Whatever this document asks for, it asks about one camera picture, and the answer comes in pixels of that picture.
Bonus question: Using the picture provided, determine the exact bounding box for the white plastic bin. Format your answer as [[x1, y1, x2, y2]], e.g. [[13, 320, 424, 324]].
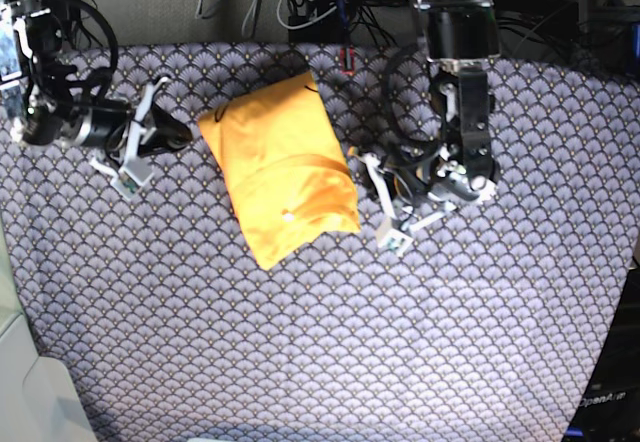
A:
[[0, 241, 99, 442]]

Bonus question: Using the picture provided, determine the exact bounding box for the black OpenArm box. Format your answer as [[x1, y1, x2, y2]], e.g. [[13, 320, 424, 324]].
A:
[[563, 268, 639, 441]]

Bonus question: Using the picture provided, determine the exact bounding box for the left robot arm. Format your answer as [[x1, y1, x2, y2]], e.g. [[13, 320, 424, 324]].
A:
[[349, 0, 500, 256]]

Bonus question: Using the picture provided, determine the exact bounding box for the yellow T-shirt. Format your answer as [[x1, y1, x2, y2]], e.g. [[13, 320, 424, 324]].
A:
[[198, 72, 361, 270]]

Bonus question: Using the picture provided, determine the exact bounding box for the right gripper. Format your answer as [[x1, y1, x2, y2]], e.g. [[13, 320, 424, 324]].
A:
[[64, 76, 193, 201]]

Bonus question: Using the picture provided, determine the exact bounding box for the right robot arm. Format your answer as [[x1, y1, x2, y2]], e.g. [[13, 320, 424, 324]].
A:
[[1, 0, 193, 200]]

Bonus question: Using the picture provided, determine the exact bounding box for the red table clamp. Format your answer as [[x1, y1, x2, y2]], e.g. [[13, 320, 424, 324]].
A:
[[339, 46, 355, 75]]

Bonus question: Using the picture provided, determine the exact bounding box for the blue fan-patterned tablecloth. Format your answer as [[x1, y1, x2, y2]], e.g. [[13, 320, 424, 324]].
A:
[[1, 59, 639, 441]]

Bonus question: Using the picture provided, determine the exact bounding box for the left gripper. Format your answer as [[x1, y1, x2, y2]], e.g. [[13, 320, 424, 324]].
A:
[[348, 147, 499, 255]]

